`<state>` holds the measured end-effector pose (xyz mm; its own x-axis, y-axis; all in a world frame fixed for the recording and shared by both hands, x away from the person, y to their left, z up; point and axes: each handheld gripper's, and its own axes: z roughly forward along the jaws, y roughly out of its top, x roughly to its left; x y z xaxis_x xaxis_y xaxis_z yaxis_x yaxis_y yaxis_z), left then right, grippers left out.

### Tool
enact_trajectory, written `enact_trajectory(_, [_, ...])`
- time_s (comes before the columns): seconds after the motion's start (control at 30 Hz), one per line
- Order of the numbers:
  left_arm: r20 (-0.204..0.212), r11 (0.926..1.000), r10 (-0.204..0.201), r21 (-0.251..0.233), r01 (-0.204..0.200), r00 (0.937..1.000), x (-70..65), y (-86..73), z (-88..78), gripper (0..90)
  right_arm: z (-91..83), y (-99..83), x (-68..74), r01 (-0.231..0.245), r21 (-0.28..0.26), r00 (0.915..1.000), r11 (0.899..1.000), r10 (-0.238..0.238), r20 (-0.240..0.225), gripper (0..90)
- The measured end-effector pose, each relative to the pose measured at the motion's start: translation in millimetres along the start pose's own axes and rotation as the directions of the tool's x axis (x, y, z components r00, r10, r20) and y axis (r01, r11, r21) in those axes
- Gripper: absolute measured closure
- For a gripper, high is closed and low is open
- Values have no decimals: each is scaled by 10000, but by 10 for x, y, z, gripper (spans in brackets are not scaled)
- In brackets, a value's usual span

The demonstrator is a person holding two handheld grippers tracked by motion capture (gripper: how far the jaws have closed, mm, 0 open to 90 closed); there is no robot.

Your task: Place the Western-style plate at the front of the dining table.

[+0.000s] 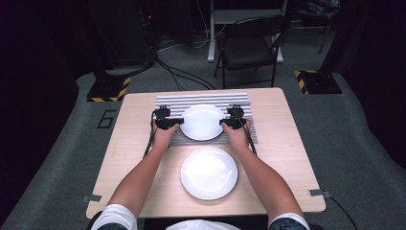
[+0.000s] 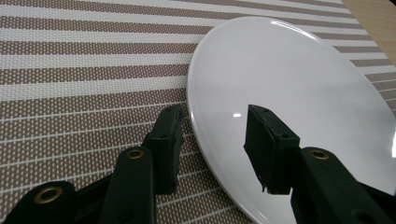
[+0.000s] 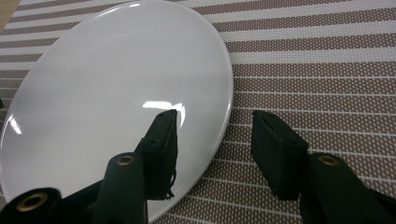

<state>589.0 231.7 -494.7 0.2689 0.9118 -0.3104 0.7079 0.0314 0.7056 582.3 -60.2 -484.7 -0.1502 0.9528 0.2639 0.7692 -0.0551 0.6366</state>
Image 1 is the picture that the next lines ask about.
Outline person's right hand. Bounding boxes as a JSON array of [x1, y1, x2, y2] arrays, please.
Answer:
[[221, 119, 253, 153]]

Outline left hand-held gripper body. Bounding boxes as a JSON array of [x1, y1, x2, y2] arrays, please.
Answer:
[[154, 104, 176, 131]]

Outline dark chair with clutter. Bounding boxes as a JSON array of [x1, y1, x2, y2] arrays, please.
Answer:
[[298, 0, 342, 55]]

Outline black cable at table edge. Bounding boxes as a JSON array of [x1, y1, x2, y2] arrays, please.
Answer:
[[328, 195, 360, 230]]

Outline dark equipment cabinet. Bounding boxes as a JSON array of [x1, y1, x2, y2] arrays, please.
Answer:
[[106, 0, 158, 69]]

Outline stand base with hazard stripes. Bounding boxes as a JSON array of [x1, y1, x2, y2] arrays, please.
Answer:
[[293, 69, 344, 96], [85, 76, 132, 104]]

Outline left hand-held gripper black cable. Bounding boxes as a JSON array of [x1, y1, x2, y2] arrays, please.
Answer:
[[142, 109, 159, 159]]

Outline black folding chair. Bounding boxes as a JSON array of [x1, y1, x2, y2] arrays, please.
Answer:
[[213, 14, 290, 90]]

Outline small white plate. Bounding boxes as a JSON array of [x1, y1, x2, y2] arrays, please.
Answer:
[[179, 103, 227, 142]]

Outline person's left hand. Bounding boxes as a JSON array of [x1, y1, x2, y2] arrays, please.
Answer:
[[152, 122, 181, 151]]

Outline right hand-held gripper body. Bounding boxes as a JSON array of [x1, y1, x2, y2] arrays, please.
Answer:
[[225, 103, 247, 130]]

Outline right hand-held gripper black cable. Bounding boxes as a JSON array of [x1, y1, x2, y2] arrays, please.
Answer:
[[234, 109, 259, 156]]

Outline large white plate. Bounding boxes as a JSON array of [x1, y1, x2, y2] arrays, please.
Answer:
[[179, 146, 239, 201]]

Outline grey white striped placemat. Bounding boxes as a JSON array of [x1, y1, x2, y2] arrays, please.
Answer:
[[154, 92, 259, 148]]

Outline hand-held gripper black cable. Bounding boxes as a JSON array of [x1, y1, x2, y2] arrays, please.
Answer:
[[142, 109, 159, 159], [234, 109, 259, 156]]

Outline black floor cables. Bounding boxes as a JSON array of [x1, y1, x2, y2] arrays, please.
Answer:
[[154, 56, 216, 92]]

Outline person's white shirt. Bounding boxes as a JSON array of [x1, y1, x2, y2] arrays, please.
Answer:
[[90, 203, 311, 230]]

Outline white metal desk frame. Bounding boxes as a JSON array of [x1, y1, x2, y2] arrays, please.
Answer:
[[206, 0, 285, 64]]

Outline grey table edge clamp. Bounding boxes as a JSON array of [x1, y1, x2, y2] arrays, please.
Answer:
[[81, 194, 103, 204], [306, 188, 333, 199]]

